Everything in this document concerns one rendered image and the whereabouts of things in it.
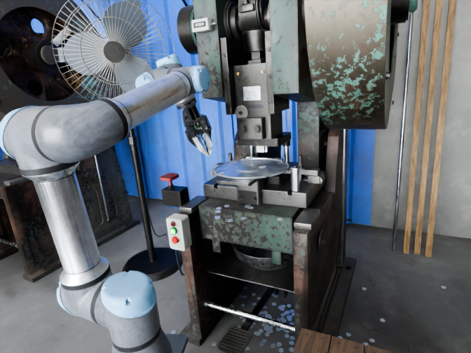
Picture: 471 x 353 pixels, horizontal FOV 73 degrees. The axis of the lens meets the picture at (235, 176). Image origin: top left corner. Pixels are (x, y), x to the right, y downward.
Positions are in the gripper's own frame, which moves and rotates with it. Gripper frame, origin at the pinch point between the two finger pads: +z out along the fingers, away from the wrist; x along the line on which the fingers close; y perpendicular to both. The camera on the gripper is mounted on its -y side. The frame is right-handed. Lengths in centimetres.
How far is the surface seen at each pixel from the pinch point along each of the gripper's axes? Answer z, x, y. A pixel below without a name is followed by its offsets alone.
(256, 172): 13.4, 12.2, 7.5
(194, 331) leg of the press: 73, -38, -7
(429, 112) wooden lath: 45, 132, -21
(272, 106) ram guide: -6.2, 27.3, 7.1
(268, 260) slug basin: 51, 3, 7
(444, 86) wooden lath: 33, 140, -17
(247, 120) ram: -3.7, 19.3, -1.1
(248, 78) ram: -17.4, 26.5, -2.9
